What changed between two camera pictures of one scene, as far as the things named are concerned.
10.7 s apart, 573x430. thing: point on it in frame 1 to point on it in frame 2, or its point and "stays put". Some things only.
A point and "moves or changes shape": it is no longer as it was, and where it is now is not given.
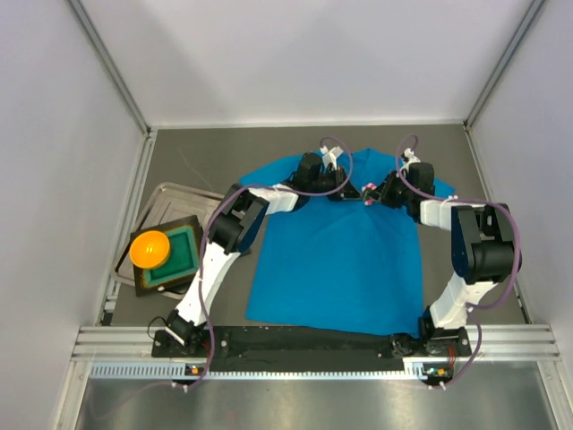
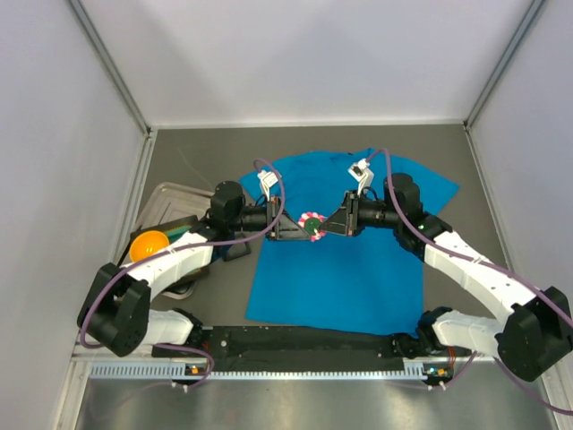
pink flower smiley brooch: (367, 188) moves or changes shape
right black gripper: (385, 191) to (352, 213)
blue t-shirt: (347, 265) stays put
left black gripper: (339, 189) to (273, 218)
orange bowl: (149, 249) stays put
